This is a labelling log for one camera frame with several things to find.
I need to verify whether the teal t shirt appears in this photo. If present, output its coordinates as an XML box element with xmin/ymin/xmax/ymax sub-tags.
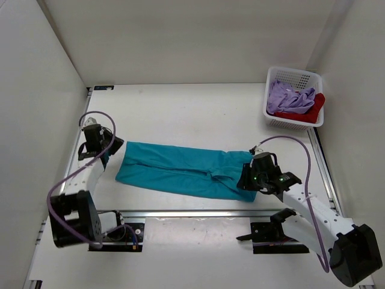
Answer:
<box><xmin>115</xmin><ymin>142</ymin><xmax>256</xmax><ymax>202</ymax></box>

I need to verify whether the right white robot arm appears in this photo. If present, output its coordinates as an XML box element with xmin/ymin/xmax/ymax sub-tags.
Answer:
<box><xmin>237</xmin><ymin>152</ymin><xmax>383</xmax><ymax>287</ymax></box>

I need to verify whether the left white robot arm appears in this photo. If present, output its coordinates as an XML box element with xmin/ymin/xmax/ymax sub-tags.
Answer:
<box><xmin>49</xmin><ymin>124</ymin><xmax>126</xmax><ymax>246</ymax></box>

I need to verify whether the dark label sticker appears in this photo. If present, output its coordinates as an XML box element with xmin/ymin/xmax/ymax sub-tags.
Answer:
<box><xmin>93</xmin><ymin>85</ymin><xmax>114</xmax><ymax>91</ymax></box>

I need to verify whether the red t shirt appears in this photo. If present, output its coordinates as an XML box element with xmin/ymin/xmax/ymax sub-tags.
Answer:
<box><xmin>273</xmin><ymin>93</ymin><xmax>325</xmax><ymax>123</ymax></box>

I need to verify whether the lavender t shirt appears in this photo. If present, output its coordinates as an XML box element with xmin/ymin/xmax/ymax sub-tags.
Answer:
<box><xmin>266</xmin><ymin>80</ymin><xmax>316</xmax><ymax>114</ymax></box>

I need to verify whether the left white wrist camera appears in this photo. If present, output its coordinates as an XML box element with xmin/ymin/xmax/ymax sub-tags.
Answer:
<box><xmin>82</xmin><ymin>117</ymin><xmax>97</xmax><ymax>129</ymax></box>

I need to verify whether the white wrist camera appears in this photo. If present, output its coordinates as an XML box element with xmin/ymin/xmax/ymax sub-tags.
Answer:
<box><xmin>249</xmin><ymin>146</ymin><xmax>263</xmax><ymax>155</ymax></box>
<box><xmin>82</xmin><ymin>117</ymin><xmax>97</xmax><ymax>129</ymax></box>

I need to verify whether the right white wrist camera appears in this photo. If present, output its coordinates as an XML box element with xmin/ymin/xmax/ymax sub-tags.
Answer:
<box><xmin>249</xmin><ymin>146</ymin><xmax>263</xmax><ymax>155</ymax></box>

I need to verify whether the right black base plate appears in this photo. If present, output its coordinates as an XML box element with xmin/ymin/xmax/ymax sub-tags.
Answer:
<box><xmin>236</xmin><ymin>222</ymin><xmax>310</xmax><ymax>255</ymax></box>

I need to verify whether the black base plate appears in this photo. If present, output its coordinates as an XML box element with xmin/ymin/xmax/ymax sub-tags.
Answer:
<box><xmin>88</xmin><ymin>220</ymin><xmax>145</xmax><ymax>253</ymax></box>
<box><xmin>236</xmin><ymin>222</ymin><xmax>310</xmax><ymax>255</ymax></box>

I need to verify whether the aluminium rail bar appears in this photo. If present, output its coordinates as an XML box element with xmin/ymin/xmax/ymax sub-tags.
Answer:
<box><xmin>117</xmin><ymin>207</ymin><xmax>283</xmax><ymax>222</ymax></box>

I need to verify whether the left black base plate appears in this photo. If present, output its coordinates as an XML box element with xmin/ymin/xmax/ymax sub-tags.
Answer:
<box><xmin>88</xmin><ymin>220</ymin><xmax>145</xmax><ymax>253</ymax></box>

